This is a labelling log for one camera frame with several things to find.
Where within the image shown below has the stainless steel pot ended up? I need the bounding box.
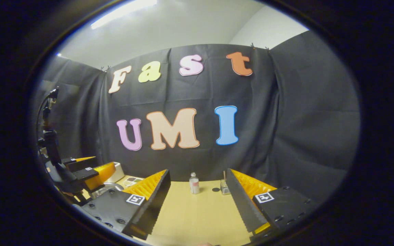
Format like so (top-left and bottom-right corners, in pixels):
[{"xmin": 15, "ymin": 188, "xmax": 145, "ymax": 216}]
[{"xmin": 89, "ymin": 182, "xmax": 125, "ymax": 200}]

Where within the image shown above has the black backdrop cloth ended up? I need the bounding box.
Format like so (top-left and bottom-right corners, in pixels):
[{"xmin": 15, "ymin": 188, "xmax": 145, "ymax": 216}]
[{"xmin": 33, "ymin": 30, "xmax": 361, "ymax": 205}]

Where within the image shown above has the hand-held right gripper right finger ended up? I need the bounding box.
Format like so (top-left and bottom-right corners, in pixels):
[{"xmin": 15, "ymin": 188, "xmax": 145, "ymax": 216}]
[{"xmin": 225, "ymin": 168, "xmax": 317, "ymax": 240}]

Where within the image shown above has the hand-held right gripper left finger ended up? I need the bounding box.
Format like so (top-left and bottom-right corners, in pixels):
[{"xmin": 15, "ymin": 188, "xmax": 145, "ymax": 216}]
[{"xmin": 81, "ymin": 169, "xmax": 171, "ymax": 240}]

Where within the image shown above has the white toaster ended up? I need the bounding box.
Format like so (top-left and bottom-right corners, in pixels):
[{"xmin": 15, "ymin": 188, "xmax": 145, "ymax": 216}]
[{"xmin": 113, "ymin": 162, "xmax": 126, "ymax": 183}]

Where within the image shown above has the white divided dish with beans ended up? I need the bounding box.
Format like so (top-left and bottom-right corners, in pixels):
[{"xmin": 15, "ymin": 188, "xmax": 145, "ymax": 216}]
[{"xmin": 123, "ymin": 177, "xmax": 144, "ymax": 187}]

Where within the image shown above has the clear plastic bottle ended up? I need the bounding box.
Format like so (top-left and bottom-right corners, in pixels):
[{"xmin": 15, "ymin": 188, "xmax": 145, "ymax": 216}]
[{"xmin": 189, "ymin": 172, "xmax": 200, "ymax": 194}]

